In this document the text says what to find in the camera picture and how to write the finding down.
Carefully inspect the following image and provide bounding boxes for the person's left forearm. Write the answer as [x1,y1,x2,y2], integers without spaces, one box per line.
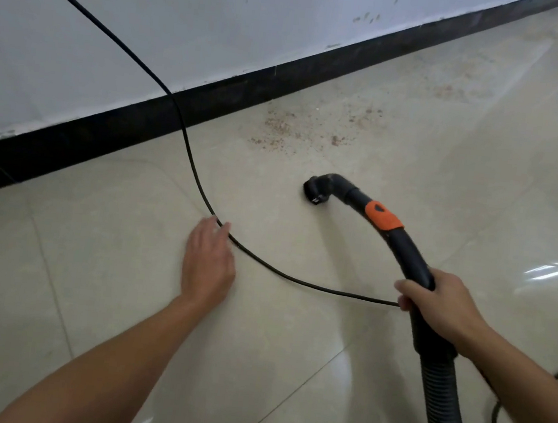
[0,277,218,423]

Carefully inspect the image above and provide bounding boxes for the person's left hand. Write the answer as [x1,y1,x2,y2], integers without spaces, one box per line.
[178,213,242,311]

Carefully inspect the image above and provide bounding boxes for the person's right hand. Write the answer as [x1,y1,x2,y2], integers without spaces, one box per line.
[387,265,496,360]

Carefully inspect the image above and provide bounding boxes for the black vacuum hose orange slider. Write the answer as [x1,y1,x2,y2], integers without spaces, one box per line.
[279,170,504,423]

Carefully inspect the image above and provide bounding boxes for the black baseboard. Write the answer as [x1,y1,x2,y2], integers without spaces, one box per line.
[0,0,558,261]

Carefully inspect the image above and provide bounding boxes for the person's right forearm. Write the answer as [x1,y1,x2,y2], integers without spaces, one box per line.
[451,323,558,423]

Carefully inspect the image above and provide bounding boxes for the scattered brown crumbs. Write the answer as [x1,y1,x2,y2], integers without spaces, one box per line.
[248,94,386,161]

